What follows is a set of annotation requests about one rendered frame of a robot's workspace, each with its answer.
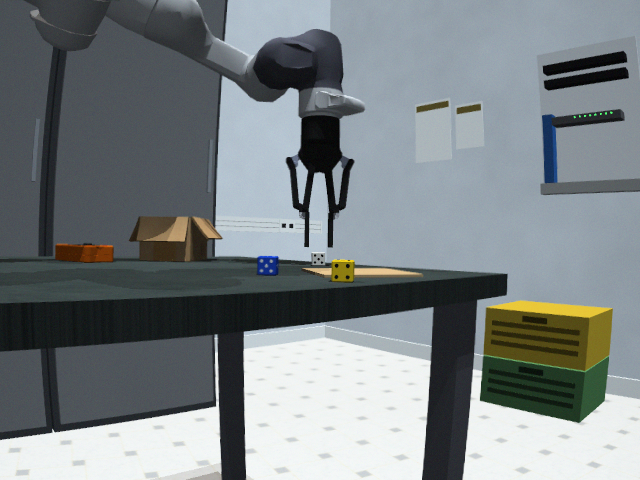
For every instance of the orange rectangular block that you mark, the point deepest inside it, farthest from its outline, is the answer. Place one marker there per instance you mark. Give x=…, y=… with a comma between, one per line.
x=87, y=253

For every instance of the blue die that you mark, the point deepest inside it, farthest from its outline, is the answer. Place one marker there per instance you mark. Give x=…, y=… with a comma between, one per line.
x=267, y=265

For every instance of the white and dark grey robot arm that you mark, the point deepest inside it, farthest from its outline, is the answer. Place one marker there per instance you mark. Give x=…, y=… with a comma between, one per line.
x=310, y=62

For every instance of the yellow die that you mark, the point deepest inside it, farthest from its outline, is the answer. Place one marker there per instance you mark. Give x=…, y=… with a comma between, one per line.
x=342, y=270

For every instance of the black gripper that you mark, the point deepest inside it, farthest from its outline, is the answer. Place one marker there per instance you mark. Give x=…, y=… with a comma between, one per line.
x=321, y=153

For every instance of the white die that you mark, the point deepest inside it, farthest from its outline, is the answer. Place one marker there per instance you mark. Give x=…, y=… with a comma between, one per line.
x=318, y=259

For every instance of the tan square mat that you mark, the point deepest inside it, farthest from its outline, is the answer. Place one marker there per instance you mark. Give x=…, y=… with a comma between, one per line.
x=364, y=272

